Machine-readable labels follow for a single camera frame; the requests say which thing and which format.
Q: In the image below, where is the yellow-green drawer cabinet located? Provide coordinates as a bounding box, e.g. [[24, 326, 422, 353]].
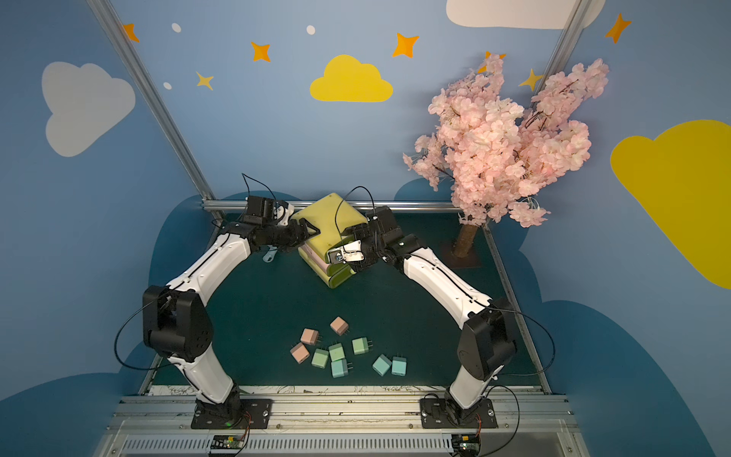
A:
[[291, 193, 367, 262]]

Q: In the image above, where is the pink plug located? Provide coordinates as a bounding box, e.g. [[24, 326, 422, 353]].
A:
[[300, 329, 321, 346], [290, 342, 310, 364], [330, 316, 350, 336]]

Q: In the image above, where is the green plug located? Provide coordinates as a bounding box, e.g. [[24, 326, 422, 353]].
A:
[[311, 348, 329, 369], [327, 343, 346, 362], [351, 337, 372, 355]]

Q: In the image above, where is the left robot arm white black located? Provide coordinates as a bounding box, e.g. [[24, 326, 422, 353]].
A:
[[142, 219, 321, 407]]

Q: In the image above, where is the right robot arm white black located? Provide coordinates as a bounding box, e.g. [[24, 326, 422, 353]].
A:
[[327, 206, 519, 415]]

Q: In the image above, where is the blue toy dustpan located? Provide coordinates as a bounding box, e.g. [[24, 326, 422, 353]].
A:
[[263, 246, 279, 264]]

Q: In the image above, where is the teal plug tilted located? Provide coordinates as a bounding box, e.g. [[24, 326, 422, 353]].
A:
[[372, 354, 392, 376]]

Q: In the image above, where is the teal plug far right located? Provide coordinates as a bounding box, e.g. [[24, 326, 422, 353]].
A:
[[391, 356, 407, 377]]

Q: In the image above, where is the teal plug lower middle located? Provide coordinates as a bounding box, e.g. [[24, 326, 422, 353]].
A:
[[330, 359, 352, 379]]

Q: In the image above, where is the pink cherry blossom tree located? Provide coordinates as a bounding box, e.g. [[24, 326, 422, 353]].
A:
[[404, 55, 609, 259]]

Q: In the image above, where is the left controller board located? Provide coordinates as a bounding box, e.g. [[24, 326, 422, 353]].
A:
[[209, 435, 247, 453]]

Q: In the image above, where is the controller board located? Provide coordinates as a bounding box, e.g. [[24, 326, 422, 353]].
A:
[[209, 435, 247, 453], [450, 434, 481, 457]]

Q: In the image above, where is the right controller board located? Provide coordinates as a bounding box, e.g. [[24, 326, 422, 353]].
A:
[[450, 434, 481, 457]]

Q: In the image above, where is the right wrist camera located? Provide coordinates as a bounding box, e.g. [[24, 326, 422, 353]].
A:
[[326, 240, 366, 264]]

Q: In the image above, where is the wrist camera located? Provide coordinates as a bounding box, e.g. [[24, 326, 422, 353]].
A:
[[326, 240, 366, 264], [239, 196, 294, 227]]

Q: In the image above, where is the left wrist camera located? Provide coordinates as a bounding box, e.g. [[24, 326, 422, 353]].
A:
[[239, 196, 294, 227]]

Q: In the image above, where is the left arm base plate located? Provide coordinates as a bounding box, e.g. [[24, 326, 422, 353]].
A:
[[190, 397, 273, 430]]

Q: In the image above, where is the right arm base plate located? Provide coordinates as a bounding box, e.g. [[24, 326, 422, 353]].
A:
[[419, 395, 498, 430]]

